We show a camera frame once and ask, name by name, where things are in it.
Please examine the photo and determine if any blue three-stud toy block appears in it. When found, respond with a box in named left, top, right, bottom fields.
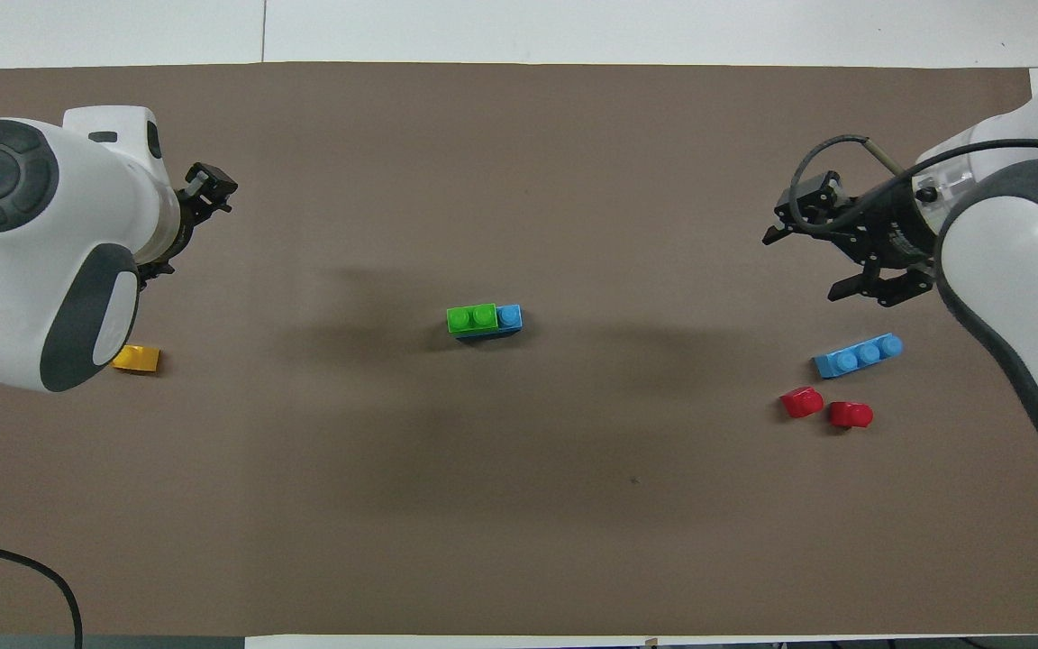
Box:
left=458, top=304, right=524, bottom=342
left=813, top=333, right=905, bottom=380

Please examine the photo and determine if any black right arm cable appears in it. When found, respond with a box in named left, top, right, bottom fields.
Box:
left=793, top=134, right=1038, bottom=239

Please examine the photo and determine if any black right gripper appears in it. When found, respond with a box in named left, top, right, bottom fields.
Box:
left=761, top=168, right=943, bottom=305

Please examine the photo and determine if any green two-stud toy block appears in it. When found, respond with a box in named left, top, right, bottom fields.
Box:
left=446, top=303, right=498, bottom=337

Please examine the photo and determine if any small red toy block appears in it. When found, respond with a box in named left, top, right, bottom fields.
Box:
left=829, top=401, right=875, bottom=431
left=780, top=386, right=824, bottom=420

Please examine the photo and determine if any brown table mat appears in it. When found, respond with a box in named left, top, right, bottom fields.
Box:
left=0, top=61, right=1038, bottom=637

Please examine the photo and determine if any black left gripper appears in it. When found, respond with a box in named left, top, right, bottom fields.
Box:
left=136, top=161, right=240, bottom=285

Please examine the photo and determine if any yellow two-stud toy block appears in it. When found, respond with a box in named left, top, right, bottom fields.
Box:
left=112, top=344, right=162, bottom=376

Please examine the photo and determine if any black loose table cable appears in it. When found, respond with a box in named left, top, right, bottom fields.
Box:
left=0, top=537, right=86, bottom=649

